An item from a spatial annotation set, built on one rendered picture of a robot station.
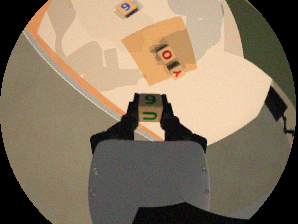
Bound tan flat mat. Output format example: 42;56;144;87
122;16;197;86

